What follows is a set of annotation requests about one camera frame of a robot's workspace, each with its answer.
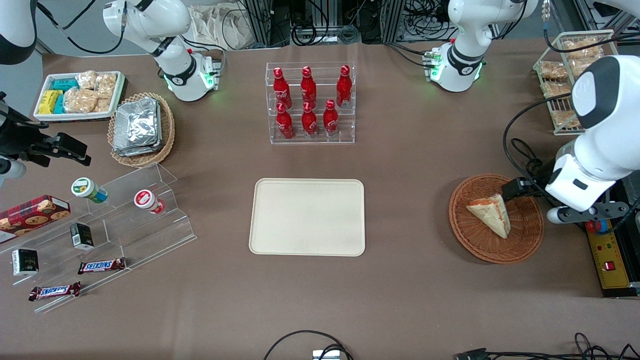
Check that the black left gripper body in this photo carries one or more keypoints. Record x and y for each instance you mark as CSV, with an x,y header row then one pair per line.
x,y
536,183

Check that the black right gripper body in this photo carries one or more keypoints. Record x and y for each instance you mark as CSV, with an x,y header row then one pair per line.
x,y
15,142

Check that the triangular sandwich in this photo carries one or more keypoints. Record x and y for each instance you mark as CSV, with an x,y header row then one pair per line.
x,y
492,215

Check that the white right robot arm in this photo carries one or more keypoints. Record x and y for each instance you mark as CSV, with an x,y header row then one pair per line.
x,y
150,20

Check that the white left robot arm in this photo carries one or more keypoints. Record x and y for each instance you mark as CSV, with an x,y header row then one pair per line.
x,y
465,30

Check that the white rectangular snack tray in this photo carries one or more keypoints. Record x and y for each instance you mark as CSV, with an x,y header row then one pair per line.
x,y
47,117

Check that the brown wicker basket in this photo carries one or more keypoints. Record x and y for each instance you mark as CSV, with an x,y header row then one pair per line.
x,y
480,242

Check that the light oval wicker basket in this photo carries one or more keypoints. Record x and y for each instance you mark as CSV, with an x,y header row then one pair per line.
x,y
167,135

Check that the beige plastic tray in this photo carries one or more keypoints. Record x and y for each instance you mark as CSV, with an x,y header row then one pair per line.
x,y
305,217

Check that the green lid cup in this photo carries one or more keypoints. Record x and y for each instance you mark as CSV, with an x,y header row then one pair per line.
x,y
86,189

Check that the teal snack pack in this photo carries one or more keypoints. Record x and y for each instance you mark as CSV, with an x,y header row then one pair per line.
x,y
59,105
65,84

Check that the clear bagged rice cracker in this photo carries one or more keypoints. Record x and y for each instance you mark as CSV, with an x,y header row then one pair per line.
x,y
86,79
103,104
80,100
106,82

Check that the yellow snack pack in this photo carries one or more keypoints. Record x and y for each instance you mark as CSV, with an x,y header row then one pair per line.
x,y
49,101

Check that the silver foil packet stack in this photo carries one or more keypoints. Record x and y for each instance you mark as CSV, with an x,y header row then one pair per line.
x,y
137,127

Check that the red cookie box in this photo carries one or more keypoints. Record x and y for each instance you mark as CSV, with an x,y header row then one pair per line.
x,y
32,215

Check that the bagged fried snack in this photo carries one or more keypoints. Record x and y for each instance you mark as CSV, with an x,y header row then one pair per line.
x,y
565,119
580,66
552,70
582,47
556,90

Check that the red emergency stop button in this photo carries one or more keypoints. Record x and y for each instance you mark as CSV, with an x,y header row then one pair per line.
x,y
595,227

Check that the small black box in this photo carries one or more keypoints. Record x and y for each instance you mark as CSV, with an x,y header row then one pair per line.
x,y
81,236
25,262

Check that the red lid cup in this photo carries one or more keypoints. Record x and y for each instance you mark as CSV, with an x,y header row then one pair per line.
x,y
146,200

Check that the snickers chocolate bar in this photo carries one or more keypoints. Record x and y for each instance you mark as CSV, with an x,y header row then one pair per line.
x,y
55,291
101,266

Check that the clear acrylic stepped shelf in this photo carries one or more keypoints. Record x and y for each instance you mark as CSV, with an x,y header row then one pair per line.
x,y
150,240

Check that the yellow black control box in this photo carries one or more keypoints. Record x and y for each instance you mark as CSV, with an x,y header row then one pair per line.
x,y
612,260

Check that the beige cloth bag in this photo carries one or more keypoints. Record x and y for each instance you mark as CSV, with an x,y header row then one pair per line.
x,y
220,25

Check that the red cola bottle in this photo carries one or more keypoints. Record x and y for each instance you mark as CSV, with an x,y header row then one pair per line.
x,y
330,120
285,124
344,87
281,90
309,122
308,87

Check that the clear acrylic bottle rack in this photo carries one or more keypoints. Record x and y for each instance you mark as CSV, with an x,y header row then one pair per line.
x,y
320,141

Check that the small silver device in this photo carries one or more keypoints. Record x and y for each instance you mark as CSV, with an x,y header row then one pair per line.
x,y
326,355

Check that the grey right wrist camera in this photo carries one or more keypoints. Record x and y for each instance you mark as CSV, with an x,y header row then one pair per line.
x,y
11,171

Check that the aluminium frame post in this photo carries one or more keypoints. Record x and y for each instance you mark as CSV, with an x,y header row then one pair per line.
x,y
396,20
257,22

